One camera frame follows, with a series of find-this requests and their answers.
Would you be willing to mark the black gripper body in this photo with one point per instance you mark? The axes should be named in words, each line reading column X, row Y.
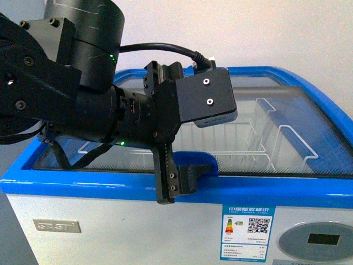
column 159, row 84

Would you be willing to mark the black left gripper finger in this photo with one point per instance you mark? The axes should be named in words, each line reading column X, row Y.
column 185, row 180

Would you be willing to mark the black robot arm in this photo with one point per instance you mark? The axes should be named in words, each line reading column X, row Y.
column 57, row 82

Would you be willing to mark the energy label sticker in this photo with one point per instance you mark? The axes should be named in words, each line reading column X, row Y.
column 245, row 233

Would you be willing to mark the white blue chest freezer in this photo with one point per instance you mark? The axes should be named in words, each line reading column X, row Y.
column 114, row 198

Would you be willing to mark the silver brand nameplate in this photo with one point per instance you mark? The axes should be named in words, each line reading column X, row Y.
column 50, row 225

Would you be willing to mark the grey freezer control panel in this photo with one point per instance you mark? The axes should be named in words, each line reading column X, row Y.
column 318, row 242

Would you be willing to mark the blue freezer lid handle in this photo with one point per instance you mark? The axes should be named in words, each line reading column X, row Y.
column 197, row 158

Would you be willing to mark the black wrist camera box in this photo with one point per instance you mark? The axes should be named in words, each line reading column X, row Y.
column 207, row 98

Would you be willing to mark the white wire freezer basket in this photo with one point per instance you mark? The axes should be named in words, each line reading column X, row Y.
column 251, row 143

